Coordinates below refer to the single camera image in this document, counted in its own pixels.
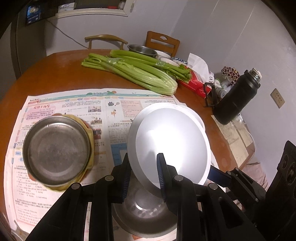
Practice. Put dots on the white blue ceramic bowl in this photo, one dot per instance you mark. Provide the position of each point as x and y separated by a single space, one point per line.
174 61

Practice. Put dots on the celery bunch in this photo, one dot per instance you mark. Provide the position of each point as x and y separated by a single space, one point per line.
141 74
179 72

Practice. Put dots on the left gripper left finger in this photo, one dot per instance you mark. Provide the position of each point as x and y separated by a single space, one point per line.
120 184

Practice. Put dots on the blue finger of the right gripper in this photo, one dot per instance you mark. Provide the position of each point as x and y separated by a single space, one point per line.
217 176

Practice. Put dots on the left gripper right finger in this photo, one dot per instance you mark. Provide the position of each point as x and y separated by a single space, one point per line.
170 188

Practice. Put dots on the celery bunch front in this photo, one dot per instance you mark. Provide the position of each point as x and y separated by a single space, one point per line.
141 74

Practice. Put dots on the wall power outlet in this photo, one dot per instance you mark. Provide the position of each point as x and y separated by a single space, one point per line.
278 99

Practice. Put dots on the wooden slat back chair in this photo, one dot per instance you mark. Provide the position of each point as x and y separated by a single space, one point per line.
162 42

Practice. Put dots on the large steel bowl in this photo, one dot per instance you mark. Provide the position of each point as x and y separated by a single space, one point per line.
143 214

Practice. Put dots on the black thermos bottle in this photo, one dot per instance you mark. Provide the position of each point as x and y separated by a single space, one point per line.
233 102

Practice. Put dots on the blue box on shelf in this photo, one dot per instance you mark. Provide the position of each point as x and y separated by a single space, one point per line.
33 14

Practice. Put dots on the curved wooden chair far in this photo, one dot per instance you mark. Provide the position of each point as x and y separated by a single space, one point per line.
106 37

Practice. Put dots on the shallow steel plate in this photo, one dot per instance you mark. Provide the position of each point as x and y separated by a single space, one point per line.
55 151

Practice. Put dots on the grey refrigerator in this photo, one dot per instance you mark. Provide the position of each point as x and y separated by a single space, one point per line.
21 46

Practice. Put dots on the celery bunch rear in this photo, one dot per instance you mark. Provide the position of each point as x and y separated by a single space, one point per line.
179 72

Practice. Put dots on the small steel bowl far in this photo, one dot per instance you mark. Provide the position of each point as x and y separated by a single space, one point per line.
142 50

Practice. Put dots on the instant noodle cup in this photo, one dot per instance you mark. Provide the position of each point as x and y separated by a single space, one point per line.
182 141
161 105

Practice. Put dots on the red tissue box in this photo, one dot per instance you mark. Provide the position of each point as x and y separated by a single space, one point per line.
200 75

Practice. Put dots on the orange plastic plate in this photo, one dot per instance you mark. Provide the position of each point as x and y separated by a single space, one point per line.
89 132

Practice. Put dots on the newspaper mat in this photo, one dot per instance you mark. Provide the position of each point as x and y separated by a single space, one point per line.
108 112

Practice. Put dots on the paper sheet right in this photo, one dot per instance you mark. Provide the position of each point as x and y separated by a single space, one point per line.
240 140

